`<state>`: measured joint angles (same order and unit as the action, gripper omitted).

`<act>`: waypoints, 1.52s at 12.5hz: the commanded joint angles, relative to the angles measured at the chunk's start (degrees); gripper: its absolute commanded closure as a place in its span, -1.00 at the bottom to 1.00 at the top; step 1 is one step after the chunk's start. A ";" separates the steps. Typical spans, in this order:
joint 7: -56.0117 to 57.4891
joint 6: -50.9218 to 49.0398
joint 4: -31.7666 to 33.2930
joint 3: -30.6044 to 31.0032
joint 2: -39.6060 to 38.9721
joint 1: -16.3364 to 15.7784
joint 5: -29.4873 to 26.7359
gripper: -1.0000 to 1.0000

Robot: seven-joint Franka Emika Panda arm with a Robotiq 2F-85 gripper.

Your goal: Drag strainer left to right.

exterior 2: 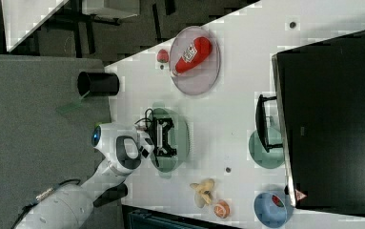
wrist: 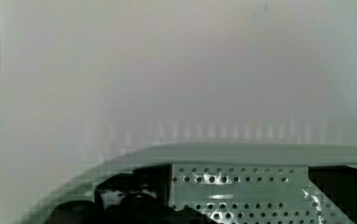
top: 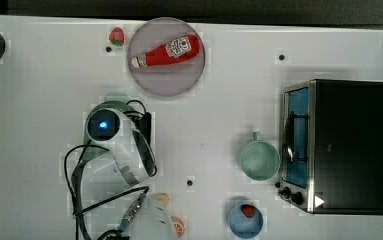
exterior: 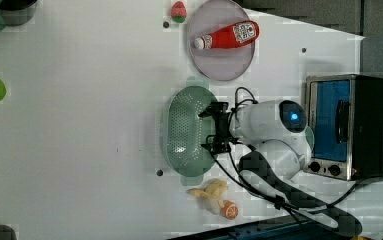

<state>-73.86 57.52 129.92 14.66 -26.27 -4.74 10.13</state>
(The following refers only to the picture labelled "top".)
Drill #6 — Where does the strawberry in blue bowl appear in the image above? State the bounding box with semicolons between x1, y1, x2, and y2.
241;204;255;218

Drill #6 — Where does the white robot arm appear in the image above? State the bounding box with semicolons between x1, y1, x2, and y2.
71;107;178;240

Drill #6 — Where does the toy strawberry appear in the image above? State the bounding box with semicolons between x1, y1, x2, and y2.
109;27;125;46

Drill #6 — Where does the clear pink plate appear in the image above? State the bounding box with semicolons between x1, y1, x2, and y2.
126;17;205;97

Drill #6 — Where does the black toaster oven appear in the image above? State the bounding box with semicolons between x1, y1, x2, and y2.
275;79;383;215

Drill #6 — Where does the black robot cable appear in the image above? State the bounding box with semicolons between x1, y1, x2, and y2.
63;99;158;240

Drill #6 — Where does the red ketchup bottle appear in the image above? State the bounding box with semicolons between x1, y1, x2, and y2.
131;34;201;68

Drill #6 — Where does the blue bowl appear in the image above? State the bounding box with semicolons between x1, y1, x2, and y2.
228;203;264;239

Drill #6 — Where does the toy orange slice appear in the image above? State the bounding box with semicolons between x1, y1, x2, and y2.
171;216;185;238

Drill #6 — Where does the toy banana peel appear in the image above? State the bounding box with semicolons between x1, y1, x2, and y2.
152;193;170;207

